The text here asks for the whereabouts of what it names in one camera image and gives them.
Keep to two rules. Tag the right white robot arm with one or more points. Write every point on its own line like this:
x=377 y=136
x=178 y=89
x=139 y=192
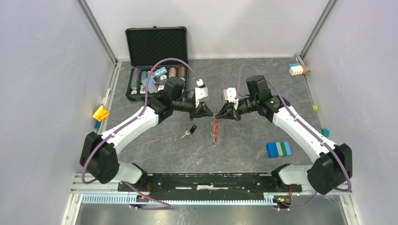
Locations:
x=331 y=163

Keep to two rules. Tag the white blue brown brick block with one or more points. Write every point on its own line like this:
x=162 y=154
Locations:
x=298 y=69

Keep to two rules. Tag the white slotted cable duct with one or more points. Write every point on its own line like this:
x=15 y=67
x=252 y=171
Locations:
x=134 y=199

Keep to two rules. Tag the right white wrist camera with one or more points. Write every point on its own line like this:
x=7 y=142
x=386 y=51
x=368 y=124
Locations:
x=230 y=95

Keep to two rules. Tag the small teal cube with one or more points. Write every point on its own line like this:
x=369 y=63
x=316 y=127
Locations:
x=325 y=132

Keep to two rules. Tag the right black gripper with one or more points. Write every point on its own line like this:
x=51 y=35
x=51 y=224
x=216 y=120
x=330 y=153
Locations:
x=229 y=111

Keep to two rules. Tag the black poker chip case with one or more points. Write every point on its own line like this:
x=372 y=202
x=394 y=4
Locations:
x=147 y=46

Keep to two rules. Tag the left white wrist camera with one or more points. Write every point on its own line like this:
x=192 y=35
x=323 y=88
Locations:
x=201 y=91

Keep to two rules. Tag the yellow orange toy block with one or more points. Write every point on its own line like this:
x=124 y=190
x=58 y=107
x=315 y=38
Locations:
x=100 y=113

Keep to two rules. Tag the black-headed silver key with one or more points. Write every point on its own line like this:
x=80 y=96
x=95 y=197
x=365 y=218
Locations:
x=190 y=131

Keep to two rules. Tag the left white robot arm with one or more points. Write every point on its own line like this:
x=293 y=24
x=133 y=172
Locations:
x=100 y=152

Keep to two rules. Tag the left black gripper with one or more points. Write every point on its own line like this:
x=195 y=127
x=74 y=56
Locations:
x=201 y=110

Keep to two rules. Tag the blue green white brick block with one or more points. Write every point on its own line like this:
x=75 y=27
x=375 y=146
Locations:
x=278 y=149

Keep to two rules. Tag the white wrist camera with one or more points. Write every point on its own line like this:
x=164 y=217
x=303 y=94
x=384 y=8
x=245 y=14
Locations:
x=230 y=95
x=201 y=91

